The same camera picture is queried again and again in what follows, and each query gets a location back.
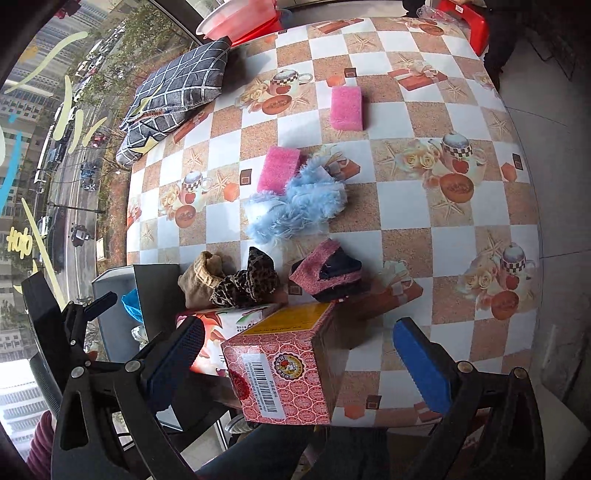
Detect checked patterned tablecloth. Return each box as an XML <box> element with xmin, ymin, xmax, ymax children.
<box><xmin>124</xmin><ymin>17</ymin><xmax>542</xmax><ymax>426</ymax></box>

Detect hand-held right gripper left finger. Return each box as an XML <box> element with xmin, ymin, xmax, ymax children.
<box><xmin>52</xmin><ymin>316</ymin><xmax>206</xmax><ymax>480</ymax></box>

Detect black storage bin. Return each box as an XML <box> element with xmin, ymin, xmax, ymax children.
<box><xmin>91</xmin><ymin>263</ymin><xmax>234</xmax><ymax>431</ymax></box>

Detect tan knitted sock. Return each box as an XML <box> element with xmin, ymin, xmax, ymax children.
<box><xmin>178</xmin><ymin>251</ymin><xmax>228</xmax><ymax>309</ymax></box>

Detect purple black knit scrunchie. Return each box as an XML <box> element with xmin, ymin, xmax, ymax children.
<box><xmin>289</xmin><ymin>238</ymin><xmax>371</xmax><ymax>304</ymax></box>

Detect person's dark pants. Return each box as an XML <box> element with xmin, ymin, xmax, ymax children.
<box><xmin>198</xmin><ymin>421</ymin><xmax>386</xmax><ymax>480</ymax></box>

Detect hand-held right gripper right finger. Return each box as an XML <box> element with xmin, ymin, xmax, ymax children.
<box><xmin>392</xmin><ymin>318</ymin><xmax>548</xmax><ymax>480</ymax></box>

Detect person's left forearm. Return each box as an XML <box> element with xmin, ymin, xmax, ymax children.
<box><xmin>26</xmin><ymin>409</ymin><xmax>55</xmax><ymax>474</ymax></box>

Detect red plastic stool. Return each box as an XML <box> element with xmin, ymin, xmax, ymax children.
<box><xmin>435</xmin><ymin>0</ymin><xmax>491</xmax><ymax>55</ymax></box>

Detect light blue fluffy scrunchie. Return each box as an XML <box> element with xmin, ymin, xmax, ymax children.
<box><xmin>244</xmin><ymin>154</ymin><xmax>348</xmax><ymax>245</ymax></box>

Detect grey plaid cushion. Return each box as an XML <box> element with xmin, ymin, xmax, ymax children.
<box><xmin>115</xmin><ymin>39</ymin><xmax>232</xmax><ymax>168</ymax></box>

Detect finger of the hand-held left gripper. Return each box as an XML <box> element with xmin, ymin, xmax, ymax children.
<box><xmin>65</xmin><ymin>292</ymin><xmax>118</xmax><ymax>370</ymax></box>

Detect pink sponge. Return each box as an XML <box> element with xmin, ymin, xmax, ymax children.
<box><xmin>257</xmin><ymin>146</ymin><xmax>306</xmax><ymax>195</ymax></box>
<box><xmin>329</xmin><ymin>85</ymin><xmax>365</xmax><ymax>131</ymax></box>

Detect leopard print scrunchie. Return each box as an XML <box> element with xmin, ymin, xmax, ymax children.
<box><xmin>209</xmin><ymin>246</ymin><xmax>280</xmax><ymax>309</ymax></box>

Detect pink plastic basin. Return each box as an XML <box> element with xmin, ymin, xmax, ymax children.
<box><xmin>196</xmin><ymin>0</ymin><xmax>279</xmax><ymax>40</ymax></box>

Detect red patterned cardboard box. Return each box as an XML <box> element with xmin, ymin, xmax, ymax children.
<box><xmin>221</xmin><ymin>302</ymin><xmax>348</xmax><ymax>426</ymax></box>

